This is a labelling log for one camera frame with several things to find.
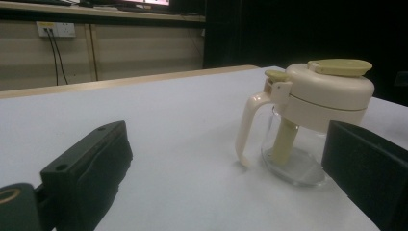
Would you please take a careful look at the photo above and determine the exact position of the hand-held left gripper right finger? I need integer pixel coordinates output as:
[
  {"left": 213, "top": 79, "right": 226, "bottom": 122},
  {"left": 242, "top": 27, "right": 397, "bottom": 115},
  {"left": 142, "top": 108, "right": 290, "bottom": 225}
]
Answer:
[{"left": 321, "top": 120, "right": 408, "bottom": 231}]

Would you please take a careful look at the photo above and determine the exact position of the wooden background desk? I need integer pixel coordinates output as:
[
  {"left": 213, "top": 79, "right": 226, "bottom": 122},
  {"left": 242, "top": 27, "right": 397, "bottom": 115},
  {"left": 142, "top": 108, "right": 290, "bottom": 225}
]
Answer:
[{"left": 0, "top": 0, "right": 206, "bottom": 24}]

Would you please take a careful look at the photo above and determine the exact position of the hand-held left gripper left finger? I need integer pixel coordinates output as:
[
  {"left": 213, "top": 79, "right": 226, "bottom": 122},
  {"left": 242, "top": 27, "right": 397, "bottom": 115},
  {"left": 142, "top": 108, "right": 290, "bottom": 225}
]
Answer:
[{"left": 39, "top": 120, "right": 134, "bottom": 231}]

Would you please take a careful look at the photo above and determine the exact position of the white wall socket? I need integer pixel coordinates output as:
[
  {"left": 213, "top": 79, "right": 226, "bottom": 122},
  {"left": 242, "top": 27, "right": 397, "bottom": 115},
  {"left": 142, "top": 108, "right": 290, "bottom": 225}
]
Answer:
[{"left": 36, "top": 21, "right": 77, "bottom": 39}]

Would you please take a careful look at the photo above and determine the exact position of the black power cable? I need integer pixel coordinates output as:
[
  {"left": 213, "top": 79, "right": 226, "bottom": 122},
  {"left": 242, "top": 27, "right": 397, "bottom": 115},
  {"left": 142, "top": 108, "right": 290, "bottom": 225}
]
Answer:
[
  {"left": 49, "top": 28, "right": 69, "bottom": 86},
  {"left": 46, "top": 28, "right": 60, "bottom": 87}
]

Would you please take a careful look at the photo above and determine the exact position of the thin black wall cable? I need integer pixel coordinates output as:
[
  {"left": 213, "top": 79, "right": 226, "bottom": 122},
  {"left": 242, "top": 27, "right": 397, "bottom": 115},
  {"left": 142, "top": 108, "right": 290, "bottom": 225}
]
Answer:
[{"left": 89, "top": 23, "right": 99, "bottom": 82}]

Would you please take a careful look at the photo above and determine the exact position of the white table sheet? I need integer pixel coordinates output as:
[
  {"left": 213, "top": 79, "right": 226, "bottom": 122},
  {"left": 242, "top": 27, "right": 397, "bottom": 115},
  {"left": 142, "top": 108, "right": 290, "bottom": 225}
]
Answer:
[{"left": 0, "top": 65, "right": 408, "bottom": 231}]

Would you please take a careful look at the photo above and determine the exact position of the monitor screen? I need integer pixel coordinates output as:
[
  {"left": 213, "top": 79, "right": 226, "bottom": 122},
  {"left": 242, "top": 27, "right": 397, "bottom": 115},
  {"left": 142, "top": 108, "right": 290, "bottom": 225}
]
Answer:
[{"left": 121, "top": 0, "right": 171, "bottom": 7}]

